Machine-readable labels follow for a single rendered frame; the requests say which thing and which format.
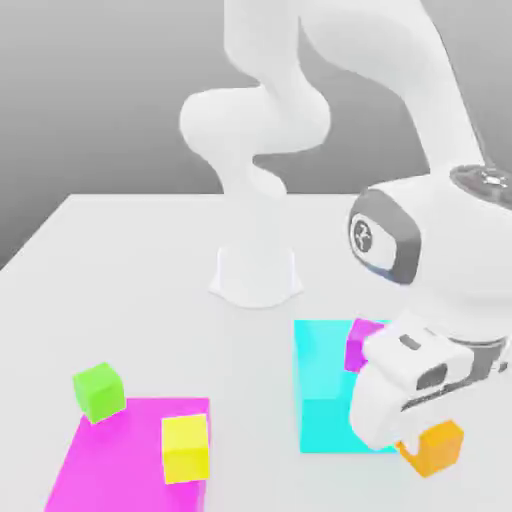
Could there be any small magenta cube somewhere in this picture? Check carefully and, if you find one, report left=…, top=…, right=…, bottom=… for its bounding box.
left=344, top=317, right=388, bottom=374

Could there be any large magenta box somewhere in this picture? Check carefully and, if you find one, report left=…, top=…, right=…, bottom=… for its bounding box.
left=43, top=396, right=212, bottom=512

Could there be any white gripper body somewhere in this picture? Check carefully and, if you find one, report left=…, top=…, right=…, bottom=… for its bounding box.
left=349, top=364, right=462, bottom=452

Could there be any small orange cube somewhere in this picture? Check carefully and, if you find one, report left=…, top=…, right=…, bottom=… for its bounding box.
left=394, top=418, right=466, bottom=480

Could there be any small yellow cube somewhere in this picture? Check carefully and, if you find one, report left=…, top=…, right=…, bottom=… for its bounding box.
left=160, top=413, right=212, bottom=486

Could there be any small green cube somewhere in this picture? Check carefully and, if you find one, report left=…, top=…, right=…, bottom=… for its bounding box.
left=72, top=361, right=128, bottom=426

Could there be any large cyan box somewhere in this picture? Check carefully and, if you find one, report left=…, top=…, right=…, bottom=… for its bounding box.
left=293, top=318, right=401, bottom=456

